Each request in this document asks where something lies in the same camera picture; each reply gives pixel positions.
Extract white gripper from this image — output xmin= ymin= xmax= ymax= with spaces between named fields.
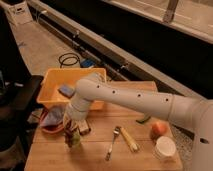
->
xmin=63 ymin=103 xmax=88 ymax=125

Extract dark red grapes bunch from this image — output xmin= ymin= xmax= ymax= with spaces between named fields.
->
xmin=64 ymin=121 xmax=77 ymax=135

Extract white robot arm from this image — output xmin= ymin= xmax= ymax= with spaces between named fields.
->
xmin=66 ymin=72 xmax=213 ymax=171

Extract green plastic cup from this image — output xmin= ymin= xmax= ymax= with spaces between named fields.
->
xmin=65 ymin=132 xmax=80 ymax=148

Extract rectangular wooden box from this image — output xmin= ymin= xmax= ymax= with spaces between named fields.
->
xmin=77 ymin=120 xmax=91 ymax=135

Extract blue sponge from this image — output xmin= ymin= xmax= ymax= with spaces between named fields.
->
xmin=58 ymin=85 xmax=75 ymax=98

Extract purple cloth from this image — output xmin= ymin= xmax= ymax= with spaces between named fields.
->
xmin=40 ymin=106 xmax=64 ymax=127

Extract orange plate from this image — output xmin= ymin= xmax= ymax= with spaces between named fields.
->
xmin=39 ymin=109 xmax=64 ymax=134

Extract yellow plastic bin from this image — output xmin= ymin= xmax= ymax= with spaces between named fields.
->
xmin=37 ymin=68 xmax=106 ymax=109

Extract metal fork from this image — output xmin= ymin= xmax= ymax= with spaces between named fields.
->
xmin=105 ymin=126 xmax=120 ymax=161

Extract blue floor object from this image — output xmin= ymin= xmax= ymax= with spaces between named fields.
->
xmin=80 ymin=59 xmax=94 ymax=68

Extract black chair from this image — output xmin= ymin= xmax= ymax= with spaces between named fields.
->
xmin=0 ymin=7 xmax=43 ymax=171

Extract green chili pepper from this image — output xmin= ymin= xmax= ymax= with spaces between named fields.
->
xmin=136 ymin=116 xmax=151 ymax=124

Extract orange tomato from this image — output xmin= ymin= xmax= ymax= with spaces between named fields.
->
xmin=150 ymin=122 xmax=167 ymax=139

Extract white box on floor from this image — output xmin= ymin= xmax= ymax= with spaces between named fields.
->
xmin=7 ymin=1 xmax=33 ymax=26

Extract black coiled cable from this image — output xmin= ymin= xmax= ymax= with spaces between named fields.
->
xmin=58 ymin=52 xmax=81 ymax=69

